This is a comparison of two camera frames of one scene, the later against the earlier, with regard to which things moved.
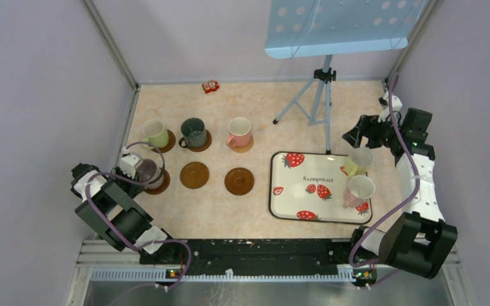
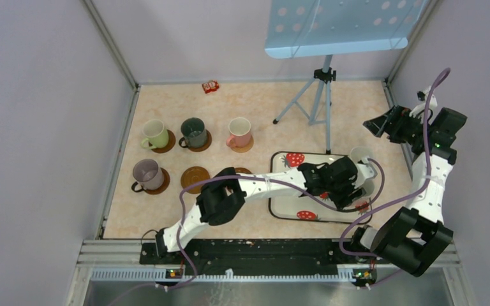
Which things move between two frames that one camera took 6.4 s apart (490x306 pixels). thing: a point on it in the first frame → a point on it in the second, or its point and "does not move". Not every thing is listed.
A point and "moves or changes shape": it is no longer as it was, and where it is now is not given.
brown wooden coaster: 161,189 does not move
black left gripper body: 127,185 → 339,192
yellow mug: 358,160 does not move
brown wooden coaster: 208,139 does not move
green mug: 156,133 does not move
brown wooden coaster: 194,174 moves or changes shape
